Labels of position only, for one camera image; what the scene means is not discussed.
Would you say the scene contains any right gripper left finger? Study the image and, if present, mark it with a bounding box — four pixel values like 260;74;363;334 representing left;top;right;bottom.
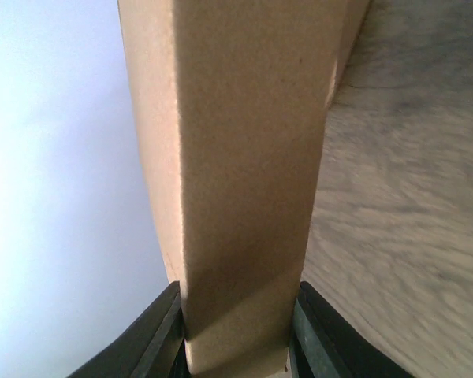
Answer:
70;281;181;377

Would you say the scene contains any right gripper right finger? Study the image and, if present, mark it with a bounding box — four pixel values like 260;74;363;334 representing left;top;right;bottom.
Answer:
289;281;410;378

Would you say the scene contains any cardboard box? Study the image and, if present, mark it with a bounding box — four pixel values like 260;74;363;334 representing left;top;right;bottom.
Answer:
118;1;368;377

